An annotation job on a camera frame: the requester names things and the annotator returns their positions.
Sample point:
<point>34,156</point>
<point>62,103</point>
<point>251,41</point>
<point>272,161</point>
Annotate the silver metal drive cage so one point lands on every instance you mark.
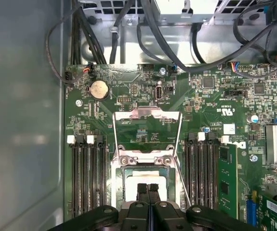
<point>172,16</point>

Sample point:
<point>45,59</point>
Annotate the black RAM slot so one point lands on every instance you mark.
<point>74,180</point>
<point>92,180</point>
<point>102,180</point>
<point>211,173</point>
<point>200,173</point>
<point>188,173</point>
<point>83,180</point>

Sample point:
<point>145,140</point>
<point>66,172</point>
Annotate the round coin battery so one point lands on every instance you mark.
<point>99,90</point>

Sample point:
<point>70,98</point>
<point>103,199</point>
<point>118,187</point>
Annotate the silver motherboard screw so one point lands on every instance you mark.
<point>254,158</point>
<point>162,71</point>

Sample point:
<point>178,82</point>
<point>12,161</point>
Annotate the internal USB port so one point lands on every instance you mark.
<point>159,92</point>

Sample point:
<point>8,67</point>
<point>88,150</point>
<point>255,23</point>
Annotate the blue expansion slot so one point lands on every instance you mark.
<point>251,209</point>

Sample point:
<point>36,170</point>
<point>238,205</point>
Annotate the silver round capacitor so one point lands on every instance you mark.
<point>255,118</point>

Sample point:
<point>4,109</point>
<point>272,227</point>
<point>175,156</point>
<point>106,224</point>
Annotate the metal socket cover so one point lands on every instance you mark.
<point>148,112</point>

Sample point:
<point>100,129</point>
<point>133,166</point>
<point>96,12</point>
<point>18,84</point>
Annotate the green motherboard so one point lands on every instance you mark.
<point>201,115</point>

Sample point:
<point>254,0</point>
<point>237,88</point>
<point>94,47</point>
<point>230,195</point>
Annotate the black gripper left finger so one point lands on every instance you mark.
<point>143,192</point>

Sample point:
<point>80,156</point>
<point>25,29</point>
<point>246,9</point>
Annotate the silver square CPU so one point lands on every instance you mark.
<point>131,190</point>

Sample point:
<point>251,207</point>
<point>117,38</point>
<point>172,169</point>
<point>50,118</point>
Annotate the CPU socket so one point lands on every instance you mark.
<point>118,183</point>

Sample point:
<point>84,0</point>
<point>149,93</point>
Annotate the green RAM stick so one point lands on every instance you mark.
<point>227,173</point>

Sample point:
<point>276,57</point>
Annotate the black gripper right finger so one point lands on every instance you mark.
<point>154,192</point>

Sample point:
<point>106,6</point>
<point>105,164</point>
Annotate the white square sticker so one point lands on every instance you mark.
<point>229,129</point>

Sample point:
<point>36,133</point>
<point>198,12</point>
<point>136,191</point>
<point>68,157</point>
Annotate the black PC case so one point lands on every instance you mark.
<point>20,96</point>

